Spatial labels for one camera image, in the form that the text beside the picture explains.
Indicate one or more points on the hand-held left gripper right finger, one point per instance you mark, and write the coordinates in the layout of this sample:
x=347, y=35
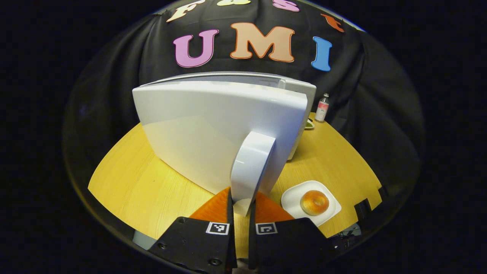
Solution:
x=252, y=243

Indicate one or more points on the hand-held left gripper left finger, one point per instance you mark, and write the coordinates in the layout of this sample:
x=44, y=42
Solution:
x=231, y=247

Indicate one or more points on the golden brown bagel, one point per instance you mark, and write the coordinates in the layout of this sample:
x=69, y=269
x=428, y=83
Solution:
x=314, y=203

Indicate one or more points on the white microwave oven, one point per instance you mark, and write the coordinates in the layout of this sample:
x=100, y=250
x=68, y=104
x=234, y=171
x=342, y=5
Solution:
x=213, y=125

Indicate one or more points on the white square plate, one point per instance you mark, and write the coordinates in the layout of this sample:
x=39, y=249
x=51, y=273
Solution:
x=291, y=199

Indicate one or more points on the black table edge clamp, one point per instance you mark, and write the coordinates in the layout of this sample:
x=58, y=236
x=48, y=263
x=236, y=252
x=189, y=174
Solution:
x=363, y=208
x=383, y=191

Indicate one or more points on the small clear bottle pink label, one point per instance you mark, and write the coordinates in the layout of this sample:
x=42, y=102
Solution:
x=322, y=110

